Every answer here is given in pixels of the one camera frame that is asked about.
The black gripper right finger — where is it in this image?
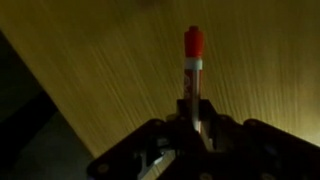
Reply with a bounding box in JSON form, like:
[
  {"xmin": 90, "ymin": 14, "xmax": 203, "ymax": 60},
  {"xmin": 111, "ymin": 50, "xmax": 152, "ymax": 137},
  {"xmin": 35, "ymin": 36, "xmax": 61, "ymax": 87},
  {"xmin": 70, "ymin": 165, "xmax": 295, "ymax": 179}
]
[{"xmin": 166, "ymin": 98, "xmax": 320, "ymax": 180}]

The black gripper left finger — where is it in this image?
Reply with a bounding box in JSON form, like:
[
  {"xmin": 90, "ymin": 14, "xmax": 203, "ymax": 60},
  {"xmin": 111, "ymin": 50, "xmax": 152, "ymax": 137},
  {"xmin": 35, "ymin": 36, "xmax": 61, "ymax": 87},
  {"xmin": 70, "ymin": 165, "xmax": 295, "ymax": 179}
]
[{"xmin": 87, "ymin": 98, "xmax": 205, "ymax": 180}]

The red marker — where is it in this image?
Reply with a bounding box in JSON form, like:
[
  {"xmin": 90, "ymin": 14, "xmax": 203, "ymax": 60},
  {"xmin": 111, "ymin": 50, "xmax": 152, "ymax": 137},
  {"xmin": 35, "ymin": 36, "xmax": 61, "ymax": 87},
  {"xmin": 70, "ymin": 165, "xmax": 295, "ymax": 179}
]
[{"xmin": 182, "ymin": 25, "xmax": 205, "ymax": 134}]

